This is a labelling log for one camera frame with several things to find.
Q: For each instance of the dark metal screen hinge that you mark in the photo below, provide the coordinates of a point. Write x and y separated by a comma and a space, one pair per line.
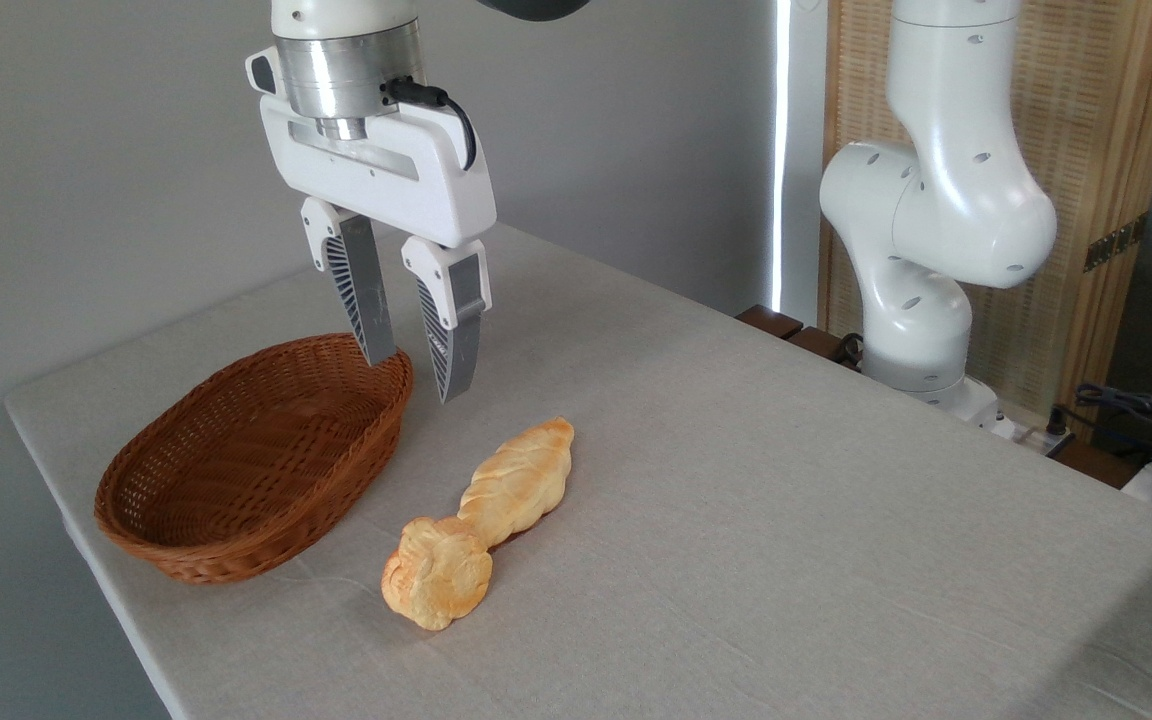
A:
1116, 242

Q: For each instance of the beige tablecloth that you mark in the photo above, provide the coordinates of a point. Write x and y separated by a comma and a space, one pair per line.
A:
786, 550

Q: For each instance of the wooden folding screen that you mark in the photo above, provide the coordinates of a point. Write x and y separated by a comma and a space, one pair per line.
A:
1086, 130

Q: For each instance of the dark brown wooden block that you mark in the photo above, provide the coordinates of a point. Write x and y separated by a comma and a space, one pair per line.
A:
816, 343
771, 321

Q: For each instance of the long braided bread loaf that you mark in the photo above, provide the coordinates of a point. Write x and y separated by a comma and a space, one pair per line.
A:
516, 480

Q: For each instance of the brown wicker basket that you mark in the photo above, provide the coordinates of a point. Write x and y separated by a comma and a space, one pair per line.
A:
236, 545

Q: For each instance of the round knotted bread roll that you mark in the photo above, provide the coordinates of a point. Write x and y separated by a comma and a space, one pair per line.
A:
441, 575

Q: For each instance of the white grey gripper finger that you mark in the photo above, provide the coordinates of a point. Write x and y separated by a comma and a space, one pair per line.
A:
456, 320
361, 280

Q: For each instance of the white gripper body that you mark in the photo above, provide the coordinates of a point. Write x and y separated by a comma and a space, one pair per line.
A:
426, 180

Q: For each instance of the white power strip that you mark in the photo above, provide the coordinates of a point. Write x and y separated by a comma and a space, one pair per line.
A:
1031, 434

